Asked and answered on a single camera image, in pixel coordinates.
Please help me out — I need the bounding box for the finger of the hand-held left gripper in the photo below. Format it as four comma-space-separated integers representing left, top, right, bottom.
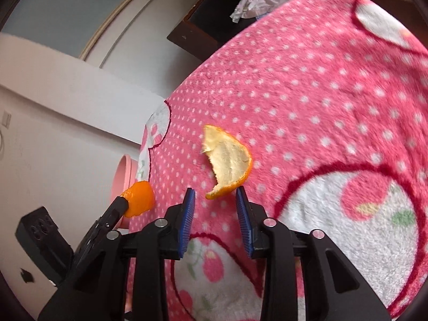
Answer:
97, 195, 129, 233

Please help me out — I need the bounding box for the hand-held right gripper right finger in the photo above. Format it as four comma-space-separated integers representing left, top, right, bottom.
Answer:
235, 187, 392, 321

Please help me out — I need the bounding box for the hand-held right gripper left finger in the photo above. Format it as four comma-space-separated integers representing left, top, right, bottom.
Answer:
37, 187, 196, 321

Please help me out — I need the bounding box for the small orange peel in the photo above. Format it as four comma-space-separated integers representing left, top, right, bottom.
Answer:
119, 181, 156, 218

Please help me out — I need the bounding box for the pink plastic bin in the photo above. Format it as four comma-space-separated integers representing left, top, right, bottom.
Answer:
112, 154, 140, 232

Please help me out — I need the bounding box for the large orange peel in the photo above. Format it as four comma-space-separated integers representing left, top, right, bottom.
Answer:
201, 124, 254, 200

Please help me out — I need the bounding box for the pink dotted printed blanket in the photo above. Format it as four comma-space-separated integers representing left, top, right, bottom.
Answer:
125, 0, 428, 321

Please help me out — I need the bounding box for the black armchair with wooden sides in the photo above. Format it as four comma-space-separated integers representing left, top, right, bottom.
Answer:
166, 0, 303, 63

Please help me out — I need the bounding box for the window with white frame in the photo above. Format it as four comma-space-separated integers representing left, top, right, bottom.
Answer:
0, 0, 159, 61

